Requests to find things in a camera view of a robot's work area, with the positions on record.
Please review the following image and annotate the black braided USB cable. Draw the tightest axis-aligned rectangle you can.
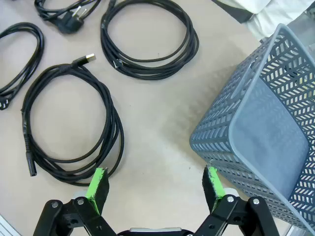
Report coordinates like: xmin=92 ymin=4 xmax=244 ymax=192
xmin=21 ymin=53 xmax=125 ymax=186

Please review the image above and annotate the black power cable angled plug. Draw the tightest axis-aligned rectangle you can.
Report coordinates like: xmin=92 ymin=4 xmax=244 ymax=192
xmin=34 ymin=0 xmax=101 ymax=34

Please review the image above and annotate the thin black cable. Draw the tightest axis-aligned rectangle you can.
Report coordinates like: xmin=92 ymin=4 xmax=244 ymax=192
xmin=0 ymin=22 xmax=45 ymax=111

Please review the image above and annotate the black braided coiled cable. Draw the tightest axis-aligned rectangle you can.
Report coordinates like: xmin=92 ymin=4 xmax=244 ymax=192
xmin=100 ymin=0 xmax=199 ymax=81

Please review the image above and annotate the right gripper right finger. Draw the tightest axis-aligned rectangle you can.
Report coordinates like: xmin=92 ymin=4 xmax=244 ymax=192
xmin=194 ymin=166 xmax=281 ymax=236

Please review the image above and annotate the aluminium profile table frame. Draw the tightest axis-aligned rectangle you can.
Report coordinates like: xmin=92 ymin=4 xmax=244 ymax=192
xmin=0 ymin=213 xmax=23 ymax=236

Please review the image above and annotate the person in white shirt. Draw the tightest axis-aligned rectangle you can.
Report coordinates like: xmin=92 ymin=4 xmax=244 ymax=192
xmin=211 ymin=0 xmax=315 ymax=40

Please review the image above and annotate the grey plastic mesh basket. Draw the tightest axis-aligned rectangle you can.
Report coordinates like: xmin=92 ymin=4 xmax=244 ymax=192
xmin=189 ymin=23 xmax=315 ymax=231

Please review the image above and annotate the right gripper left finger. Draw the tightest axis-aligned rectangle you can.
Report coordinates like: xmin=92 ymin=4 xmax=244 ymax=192
xmin=33 ymin=167 xmax=118 ymax=236

